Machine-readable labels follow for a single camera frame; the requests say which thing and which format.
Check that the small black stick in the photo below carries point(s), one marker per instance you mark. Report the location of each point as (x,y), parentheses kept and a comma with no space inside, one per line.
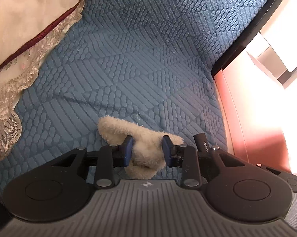
(202,142)

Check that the white plush toy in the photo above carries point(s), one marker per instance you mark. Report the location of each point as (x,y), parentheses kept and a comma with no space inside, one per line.
(146,148)

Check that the black bed frame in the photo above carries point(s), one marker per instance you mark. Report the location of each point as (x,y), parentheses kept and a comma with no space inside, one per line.
(257,27)

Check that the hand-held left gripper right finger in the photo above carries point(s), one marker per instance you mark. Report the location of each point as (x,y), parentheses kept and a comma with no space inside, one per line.
(167,150)

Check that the blue textured bed cover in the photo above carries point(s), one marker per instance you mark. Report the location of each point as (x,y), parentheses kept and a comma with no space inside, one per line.
(138,61)

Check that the pink cardboard box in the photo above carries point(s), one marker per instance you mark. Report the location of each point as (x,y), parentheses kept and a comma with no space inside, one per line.
(252,128)

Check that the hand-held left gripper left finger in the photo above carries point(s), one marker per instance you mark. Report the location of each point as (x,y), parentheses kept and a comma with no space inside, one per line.
(128,150)

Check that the printed lace-edged blanket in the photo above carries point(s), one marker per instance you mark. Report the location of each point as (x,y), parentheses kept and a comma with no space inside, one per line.
(20,37)

